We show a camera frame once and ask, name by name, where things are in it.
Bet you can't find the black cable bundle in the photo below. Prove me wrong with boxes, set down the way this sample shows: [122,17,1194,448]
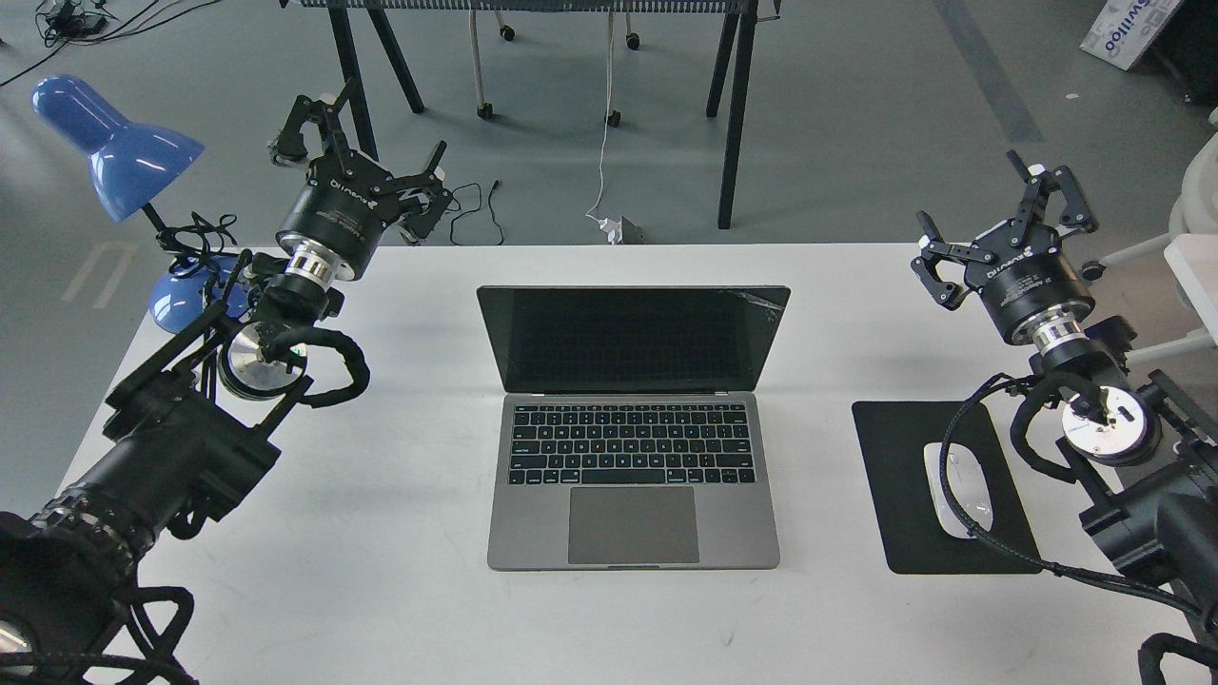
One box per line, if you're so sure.
[0,0,220,88]

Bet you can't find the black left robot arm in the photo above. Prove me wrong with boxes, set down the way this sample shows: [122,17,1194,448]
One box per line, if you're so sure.
[2,76,453,684]

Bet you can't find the black mouse pad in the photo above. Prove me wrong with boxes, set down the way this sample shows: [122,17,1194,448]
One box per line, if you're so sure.
[853,401,1039,574]

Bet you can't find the black metal frame table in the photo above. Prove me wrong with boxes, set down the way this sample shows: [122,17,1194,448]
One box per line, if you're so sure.
[305,1,770,230]

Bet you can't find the grey open laptop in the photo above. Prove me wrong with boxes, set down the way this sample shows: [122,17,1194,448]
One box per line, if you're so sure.
[476,285,790,570]

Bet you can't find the white power adapter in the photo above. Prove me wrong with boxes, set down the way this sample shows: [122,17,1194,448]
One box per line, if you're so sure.
[598,216,646,245]

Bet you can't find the white cardboard box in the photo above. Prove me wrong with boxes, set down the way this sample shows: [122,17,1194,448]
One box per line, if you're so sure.
[1079,1,1185,72]

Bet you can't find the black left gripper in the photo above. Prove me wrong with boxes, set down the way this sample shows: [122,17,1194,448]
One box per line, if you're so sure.
[267,78,454,283]

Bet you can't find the white rolling chair legs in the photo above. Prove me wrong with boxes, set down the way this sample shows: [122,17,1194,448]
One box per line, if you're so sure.
[465,1,642,130]

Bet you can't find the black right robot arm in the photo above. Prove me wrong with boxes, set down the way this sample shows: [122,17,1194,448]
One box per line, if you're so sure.
[911,150,1217,684]

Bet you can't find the white computer mouse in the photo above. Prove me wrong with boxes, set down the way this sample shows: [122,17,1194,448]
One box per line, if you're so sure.
[923,441,994,538]

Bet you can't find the white chair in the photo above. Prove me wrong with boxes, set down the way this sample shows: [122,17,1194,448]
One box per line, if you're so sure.
[1082,135,1217,364]

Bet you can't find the blue desk lamp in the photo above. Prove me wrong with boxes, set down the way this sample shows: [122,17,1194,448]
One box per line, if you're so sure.
[30,76,248,333]

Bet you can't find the white power cable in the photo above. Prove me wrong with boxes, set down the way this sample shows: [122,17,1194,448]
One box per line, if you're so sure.
[583,9,618,229]

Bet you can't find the black floor cable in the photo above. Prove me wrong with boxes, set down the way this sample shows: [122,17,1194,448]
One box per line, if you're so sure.
[442,180,504,247]

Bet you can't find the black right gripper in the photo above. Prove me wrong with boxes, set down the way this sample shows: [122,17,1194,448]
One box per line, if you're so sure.
[912,149,1099,345]

